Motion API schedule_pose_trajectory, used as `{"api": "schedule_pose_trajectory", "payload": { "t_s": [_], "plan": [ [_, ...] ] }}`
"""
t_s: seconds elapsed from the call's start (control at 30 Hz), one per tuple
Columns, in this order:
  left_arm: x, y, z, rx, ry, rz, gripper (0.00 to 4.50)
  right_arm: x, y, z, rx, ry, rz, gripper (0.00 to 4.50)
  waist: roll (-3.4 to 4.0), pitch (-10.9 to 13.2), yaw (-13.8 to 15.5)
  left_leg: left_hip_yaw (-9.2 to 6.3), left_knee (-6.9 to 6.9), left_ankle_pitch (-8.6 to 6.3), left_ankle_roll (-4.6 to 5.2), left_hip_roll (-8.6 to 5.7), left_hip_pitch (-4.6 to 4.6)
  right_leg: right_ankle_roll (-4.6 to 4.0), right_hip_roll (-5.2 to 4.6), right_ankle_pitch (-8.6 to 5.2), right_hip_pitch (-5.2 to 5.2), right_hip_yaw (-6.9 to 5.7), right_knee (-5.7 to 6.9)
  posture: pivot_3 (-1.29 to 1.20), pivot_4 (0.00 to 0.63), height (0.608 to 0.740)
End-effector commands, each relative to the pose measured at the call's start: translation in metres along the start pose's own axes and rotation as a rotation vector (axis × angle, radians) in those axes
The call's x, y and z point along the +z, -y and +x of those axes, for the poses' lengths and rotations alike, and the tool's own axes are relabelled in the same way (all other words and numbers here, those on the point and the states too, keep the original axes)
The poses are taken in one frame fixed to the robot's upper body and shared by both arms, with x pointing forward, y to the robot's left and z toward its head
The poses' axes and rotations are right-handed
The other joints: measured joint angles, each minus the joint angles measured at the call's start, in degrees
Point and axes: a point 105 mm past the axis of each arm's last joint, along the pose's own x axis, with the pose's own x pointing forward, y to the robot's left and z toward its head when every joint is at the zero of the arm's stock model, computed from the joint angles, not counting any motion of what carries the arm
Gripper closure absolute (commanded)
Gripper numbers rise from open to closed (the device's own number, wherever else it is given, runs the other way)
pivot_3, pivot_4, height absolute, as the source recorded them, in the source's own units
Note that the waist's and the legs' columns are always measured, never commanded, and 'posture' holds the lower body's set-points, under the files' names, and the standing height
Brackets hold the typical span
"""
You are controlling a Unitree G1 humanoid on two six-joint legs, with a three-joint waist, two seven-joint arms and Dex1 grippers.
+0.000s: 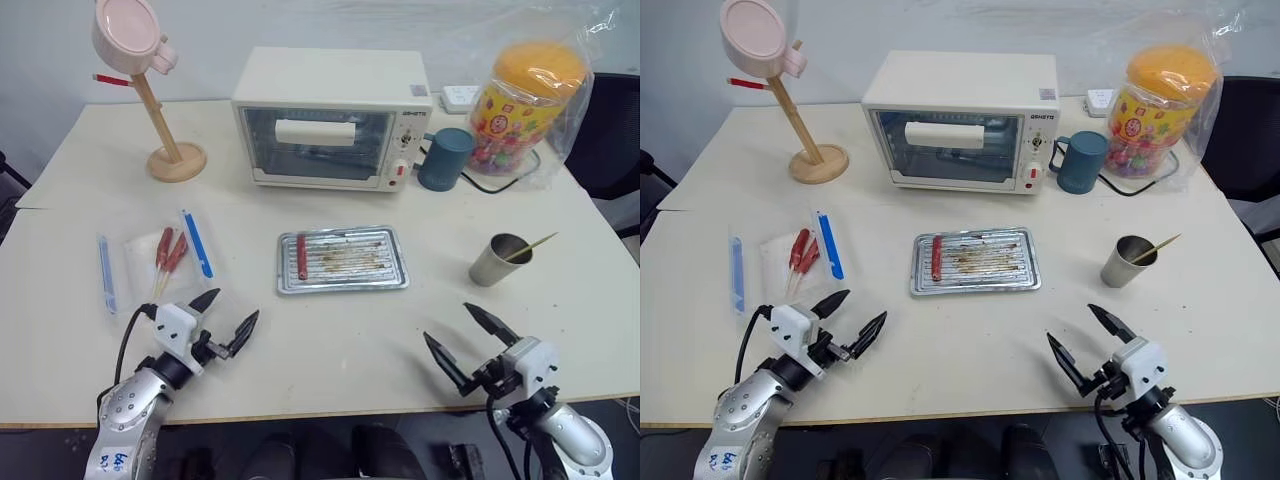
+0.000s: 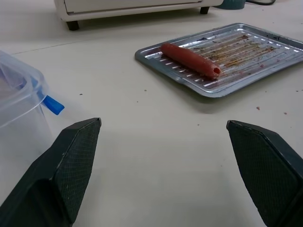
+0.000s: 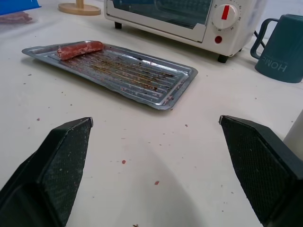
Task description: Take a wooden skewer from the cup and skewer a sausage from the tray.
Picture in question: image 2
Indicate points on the clear plastic container blue clips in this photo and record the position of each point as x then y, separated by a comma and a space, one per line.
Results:
19, 113

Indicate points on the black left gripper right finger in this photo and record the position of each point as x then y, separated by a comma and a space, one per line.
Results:
267, 170

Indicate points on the teal round cup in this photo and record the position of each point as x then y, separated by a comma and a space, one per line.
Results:
232, 3

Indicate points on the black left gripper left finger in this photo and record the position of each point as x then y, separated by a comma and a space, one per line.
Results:
59, 170

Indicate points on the silver metal baking tray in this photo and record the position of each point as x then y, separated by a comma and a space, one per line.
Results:
248, 71

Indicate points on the red sausage with hole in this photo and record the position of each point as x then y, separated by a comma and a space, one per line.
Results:
189, 58

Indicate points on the cream toaster oven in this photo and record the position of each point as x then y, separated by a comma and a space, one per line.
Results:
132, 7

